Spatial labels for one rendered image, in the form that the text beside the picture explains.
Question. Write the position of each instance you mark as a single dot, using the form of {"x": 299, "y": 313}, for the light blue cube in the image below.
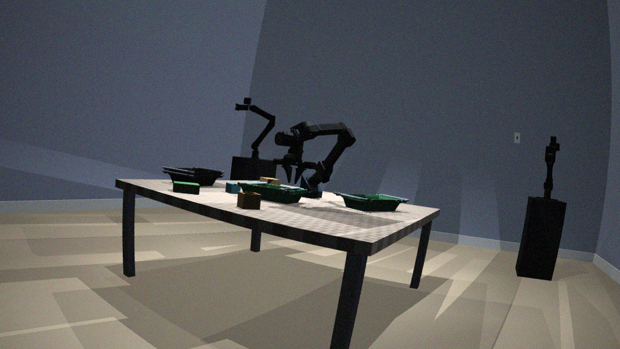
{"x": 231, "y": 188}

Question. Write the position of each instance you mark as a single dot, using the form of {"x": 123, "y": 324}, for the green rectangular block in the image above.
{"x": 186, "y": 187}

